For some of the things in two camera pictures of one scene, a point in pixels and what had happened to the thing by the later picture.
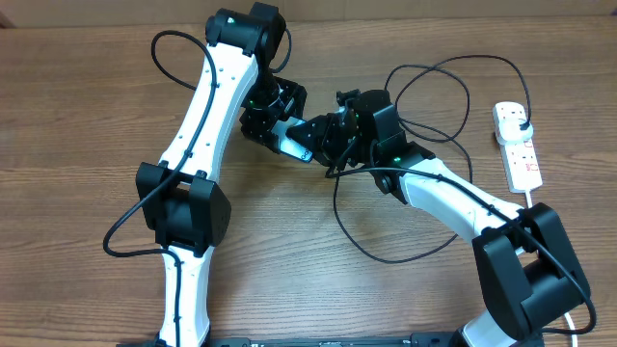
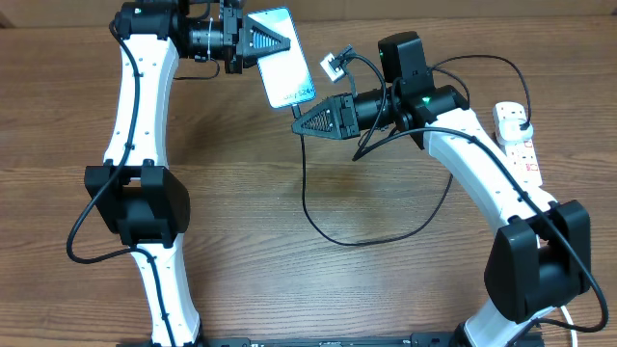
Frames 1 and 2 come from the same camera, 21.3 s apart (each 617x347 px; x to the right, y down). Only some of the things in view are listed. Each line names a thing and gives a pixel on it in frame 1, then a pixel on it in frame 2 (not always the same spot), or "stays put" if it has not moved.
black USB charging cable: [434, 138] → [447, 178]
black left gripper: [260, 127] → [252, 30]
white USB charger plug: [514, 130] stays put
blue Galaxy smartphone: [285, 144] → [285, 76]
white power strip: [519, 158] stays put
